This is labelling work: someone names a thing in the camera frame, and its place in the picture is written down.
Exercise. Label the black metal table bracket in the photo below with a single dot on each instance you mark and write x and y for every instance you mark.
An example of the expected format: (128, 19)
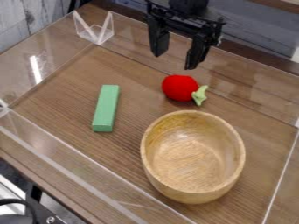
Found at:
(44, 215)

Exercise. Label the light wooden bowl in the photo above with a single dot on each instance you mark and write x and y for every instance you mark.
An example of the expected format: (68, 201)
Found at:
(192, 155)

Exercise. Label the red plush tomato toy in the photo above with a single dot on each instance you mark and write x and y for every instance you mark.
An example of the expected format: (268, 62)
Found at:
(183, 89)

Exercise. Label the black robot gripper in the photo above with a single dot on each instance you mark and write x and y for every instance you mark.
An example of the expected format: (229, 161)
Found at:
(188, 17)

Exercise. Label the green rectangular block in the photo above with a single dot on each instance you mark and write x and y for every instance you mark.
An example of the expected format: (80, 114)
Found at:
(105, 108)

